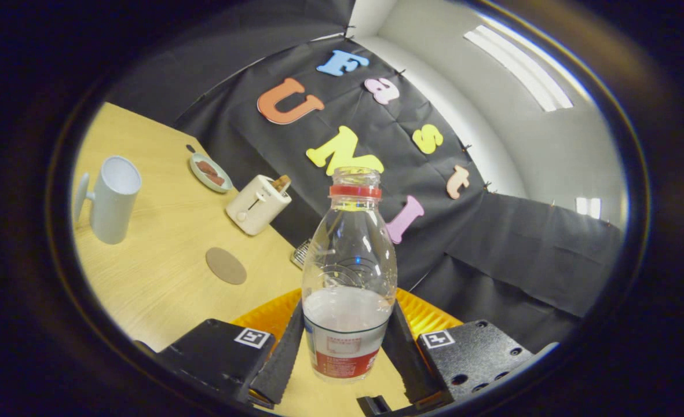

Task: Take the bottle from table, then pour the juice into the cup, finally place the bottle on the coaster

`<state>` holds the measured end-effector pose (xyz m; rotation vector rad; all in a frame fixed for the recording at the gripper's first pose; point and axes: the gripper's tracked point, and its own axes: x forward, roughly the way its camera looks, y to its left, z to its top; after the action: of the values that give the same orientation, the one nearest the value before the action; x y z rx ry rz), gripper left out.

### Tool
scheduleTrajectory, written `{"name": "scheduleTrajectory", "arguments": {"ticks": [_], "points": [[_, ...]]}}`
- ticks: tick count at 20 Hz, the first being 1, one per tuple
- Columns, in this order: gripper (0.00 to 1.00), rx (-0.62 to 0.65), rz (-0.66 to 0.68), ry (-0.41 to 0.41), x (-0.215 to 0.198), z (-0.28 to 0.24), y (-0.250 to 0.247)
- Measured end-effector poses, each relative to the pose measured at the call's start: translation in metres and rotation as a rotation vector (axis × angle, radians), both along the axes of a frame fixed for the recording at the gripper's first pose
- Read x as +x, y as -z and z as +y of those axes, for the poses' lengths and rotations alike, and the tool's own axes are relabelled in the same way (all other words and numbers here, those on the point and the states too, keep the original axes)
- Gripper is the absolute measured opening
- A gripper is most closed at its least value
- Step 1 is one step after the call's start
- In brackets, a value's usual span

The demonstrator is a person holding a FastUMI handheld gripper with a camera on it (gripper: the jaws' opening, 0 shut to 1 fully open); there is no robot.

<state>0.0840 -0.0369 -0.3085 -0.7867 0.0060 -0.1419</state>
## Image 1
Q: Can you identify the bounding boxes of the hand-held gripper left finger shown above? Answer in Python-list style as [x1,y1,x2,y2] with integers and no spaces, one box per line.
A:
[156,288,306,406]

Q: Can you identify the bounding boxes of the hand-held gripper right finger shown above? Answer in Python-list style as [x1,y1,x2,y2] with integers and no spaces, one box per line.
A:
[389,288,559,405]

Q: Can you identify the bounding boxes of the clear plastic juice bottle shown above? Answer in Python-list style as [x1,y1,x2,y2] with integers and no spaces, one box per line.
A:
[301,167,398,383]

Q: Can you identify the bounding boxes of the round brown coaster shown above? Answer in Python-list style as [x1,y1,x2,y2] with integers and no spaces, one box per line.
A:
[205,247,248,286]

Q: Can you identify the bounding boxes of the pale white cup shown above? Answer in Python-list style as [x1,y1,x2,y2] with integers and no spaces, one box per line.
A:
[74,155,143,245]

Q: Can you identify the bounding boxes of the black backdrop cloth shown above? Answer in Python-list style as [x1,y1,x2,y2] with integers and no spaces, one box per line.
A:
[104,0,626,354]

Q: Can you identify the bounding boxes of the wooden table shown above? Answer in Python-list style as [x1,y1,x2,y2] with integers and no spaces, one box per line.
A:
[72,103,412,415]

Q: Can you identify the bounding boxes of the white toaster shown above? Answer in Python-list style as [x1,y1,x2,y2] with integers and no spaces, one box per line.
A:
[226,174,292,236]

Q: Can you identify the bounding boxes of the pale green plate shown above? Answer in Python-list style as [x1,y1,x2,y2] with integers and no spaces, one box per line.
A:
[189,152,233,193]

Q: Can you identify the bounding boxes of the small ceiling light panel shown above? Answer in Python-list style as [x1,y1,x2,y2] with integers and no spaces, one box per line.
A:
[575,197,602,220]

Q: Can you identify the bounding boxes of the long ceiling light panel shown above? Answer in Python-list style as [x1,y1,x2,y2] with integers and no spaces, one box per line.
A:
[463,24,574,112]

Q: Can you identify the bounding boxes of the metal wire basket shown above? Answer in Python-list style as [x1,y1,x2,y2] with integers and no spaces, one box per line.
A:
[291,239,313,270]

